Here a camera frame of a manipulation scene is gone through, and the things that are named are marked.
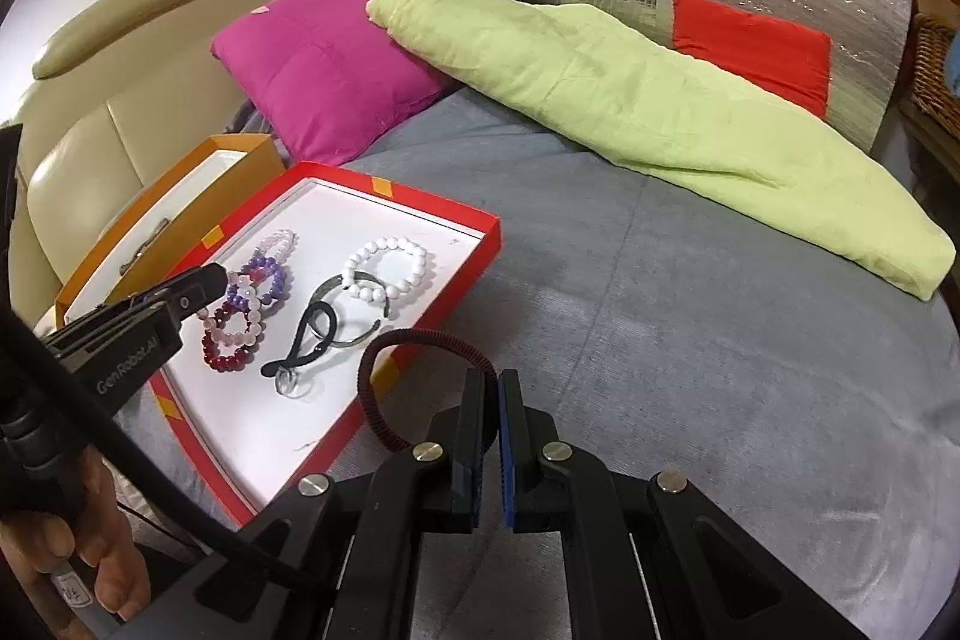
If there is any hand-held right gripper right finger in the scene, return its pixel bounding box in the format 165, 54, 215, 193
497, 368, 865, 640

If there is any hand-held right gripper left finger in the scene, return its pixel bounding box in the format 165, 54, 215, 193
178, 368, 497, 640

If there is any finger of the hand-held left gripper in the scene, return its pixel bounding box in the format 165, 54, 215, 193
159, 262, 229, 321

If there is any purple beaded bracelet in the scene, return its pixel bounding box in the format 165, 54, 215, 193
225, 253, 291, 313

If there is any clear pink beaded bracelet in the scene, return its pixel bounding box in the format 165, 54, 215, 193
253, 229, 299, 268

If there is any dark red hair tie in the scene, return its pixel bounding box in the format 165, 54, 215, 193
358, 328, 500, 455

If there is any black strap with key ring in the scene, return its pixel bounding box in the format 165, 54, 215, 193
260, 301, 340, 399

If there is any red cardboard box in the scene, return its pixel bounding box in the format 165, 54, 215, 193
148, 159, 503, 530

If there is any white beaded bracelet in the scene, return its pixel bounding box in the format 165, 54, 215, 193
343, 236, 436, 305

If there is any person's left hand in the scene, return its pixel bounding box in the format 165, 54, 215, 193
0, 449, 149, 620

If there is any grey open bangle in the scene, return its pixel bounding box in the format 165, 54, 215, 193
298, 271, 396, 354

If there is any orange box lid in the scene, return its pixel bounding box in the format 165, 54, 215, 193
55, 133, 290, 327

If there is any grey bedspread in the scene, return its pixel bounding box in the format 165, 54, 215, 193
112, 85, 960, 640

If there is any beige leather sofa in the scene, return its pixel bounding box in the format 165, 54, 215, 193
0, 0, 340, 315

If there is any magenta pillow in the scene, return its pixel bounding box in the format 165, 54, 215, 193
211, 0, 452, 166

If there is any light green blanket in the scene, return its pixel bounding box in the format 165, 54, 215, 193
364, 0, 959, 302

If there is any orange-red cushion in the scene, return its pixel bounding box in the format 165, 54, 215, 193
670, 0, 834, 121

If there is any wicker basket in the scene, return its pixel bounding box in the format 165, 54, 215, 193
910, 13, 960, 121

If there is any dark red beaded bracelet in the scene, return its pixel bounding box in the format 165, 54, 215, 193
201, 301, 265, 377

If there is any black cable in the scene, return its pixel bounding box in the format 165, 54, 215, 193
0, 306, 328, 596

